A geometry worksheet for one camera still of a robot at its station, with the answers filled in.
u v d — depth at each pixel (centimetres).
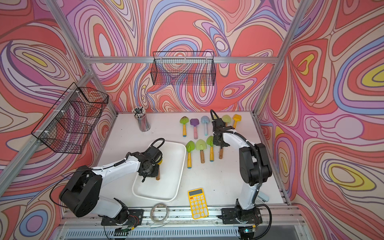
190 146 98
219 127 74
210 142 100
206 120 114
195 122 114
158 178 84
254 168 49
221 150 99
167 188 82
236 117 116
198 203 77
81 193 43
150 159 70
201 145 99
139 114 96
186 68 96
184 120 113
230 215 74
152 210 75
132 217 72
